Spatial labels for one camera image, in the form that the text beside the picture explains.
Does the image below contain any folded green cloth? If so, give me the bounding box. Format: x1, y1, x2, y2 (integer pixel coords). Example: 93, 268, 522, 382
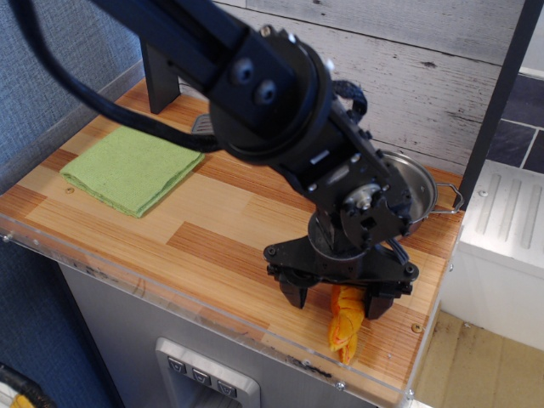
60, 127, 204, 218

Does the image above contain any dark grey right post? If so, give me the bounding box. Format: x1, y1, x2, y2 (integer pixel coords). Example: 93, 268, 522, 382
459, 0, 543, 211

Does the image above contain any orange plush lobster tail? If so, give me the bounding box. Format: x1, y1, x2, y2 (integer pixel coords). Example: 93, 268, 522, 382
328, 285, 366, 365

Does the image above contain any white toy sink unit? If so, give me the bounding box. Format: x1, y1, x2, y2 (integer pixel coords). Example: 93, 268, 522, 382
440, 161, 543, 349

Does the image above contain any silver dispenser button panel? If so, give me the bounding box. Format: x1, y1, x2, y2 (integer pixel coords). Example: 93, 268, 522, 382
156, 337, 261, 407

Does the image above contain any dark grey left post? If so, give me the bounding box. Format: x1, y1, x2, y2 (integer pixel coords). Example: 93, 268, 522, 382
140, 39, 182, 115

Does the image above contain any stainless steel pot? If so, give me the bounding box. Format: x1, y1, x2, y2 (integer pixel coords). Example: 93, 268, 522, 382
383, 150, 465, 235

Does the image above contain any dark grey post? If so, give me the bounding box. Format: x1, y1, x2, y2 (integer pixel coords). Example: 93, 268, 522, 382
140, 39, 182, 115
459, 0, 543, 211

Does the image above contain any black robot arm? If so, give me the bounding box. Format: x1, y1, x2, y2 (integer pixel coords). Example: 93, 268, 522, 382
100, 1, 418, 319

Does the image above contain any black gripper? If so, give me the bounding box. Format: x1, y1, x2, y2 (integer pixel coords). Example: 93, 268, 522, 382
263, 236, 419, 320

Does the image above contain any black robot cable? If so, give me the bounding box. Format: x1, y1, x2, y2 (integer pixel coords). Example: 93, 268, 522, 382
8, 0, 222, 153

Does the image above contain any yellow plush toy on floor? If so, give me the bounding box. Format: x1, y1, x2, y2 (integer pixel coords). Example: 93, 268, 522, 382
9, 394, 34, 408

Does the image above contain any grey spatula with green handle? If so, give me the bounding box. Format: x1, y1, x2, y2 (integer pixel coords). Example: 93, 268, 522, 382
191, 114, 214, 136

